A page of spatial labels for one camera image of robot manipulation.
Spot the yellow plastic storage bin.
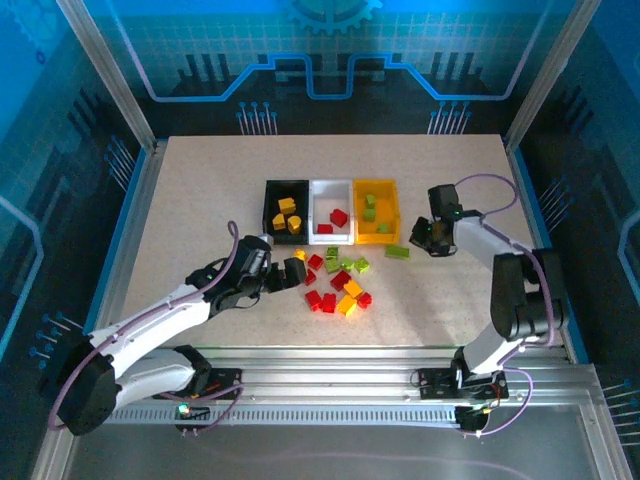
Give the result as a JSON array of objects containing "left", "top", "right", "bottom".
[{"left": 352, "top": 178, "right": 402, "bottom": 246}]

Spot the white plastic storage bin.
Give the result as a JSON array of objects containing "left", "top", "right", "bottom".
[{"left": 308, "top": 178, "right": 356, "bottom": 246}]

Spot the black plastic storage bin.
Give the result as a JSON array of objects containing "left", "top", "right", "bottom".
[{"left": 261, "top": 179, "right": 311, "bottom": 246}]

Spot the aluminium mounting beam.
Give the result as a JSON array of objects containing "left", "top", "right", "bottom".
[{"left": 149, "top": 344, "right": 596, "bottom": 407}]

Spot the small controller board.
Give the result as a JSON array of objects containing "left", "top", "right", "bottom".
[
  {"left": 173, "top": 402, "right": 211, "bottom": 424},
  {"left": 455, "top": 404, "right": 494, "bottom": 436}
]

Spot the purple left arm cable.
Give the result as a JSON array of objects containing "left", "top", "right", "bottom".
[{"left": 47, "top": 219, "right": 244, "bottom": 434}]

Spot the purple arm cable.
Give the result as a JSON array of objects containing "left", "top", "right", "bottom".
[
  {"left": 47, "top": 219, "right": 244, "bottom": 434},
  {"left": 457, "top": 172, "right": 557, "bottom": 439}
]

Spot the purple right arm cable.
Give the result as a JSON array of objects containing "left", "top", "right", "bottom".
[{"left": 457, "top": 172, "right": 557, "bottom": 439}]

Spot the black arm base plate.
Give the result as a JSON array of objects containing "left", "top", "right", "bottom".
[
  {"left": 414, "top": 367, "right": 509, "bottom": 401},
  {"left": 172, "top": 367, "right": 246, "bottom": 401}
]

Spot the slotted grey cable duct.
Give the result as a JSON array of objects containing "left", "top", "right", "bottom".
[{"left": 104, "top": 403, "right": 466, "bottom": 427}]

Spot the aluminium frame post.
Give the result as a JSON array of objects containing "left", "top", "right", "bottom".
[
  {"left": 55, "top": 0, "right": 157, "bottom": 152},
  {"left": 503, "top": 0, "right": 602, "bottom": 152}
]

